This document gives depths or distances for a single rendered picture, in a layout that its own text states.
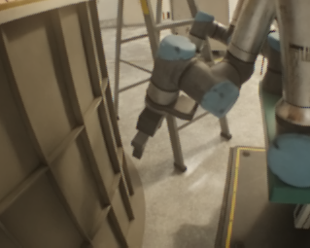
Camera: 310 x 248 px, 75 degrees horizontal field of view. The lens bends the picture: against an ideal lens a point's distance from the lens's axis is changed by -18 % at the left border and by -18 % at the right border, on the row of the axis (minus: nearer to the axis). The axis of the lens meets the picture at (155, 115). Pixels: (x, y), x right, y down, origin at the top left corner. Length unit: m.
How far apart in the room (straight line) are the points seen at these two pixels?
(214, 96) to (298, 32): 0.20
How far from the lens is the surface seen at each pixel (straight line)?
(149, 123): 0.56
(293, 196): 0.63
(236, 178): 1.16
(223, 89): 0.45
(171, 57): 0.47
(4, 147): 0.56
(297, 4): 0.34
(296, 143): 0.37
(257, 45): 0.53
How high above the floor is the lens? 1.14
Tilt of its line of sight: 30 degrees down
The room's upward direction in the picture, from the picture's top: 7 degrees counter-clockwise
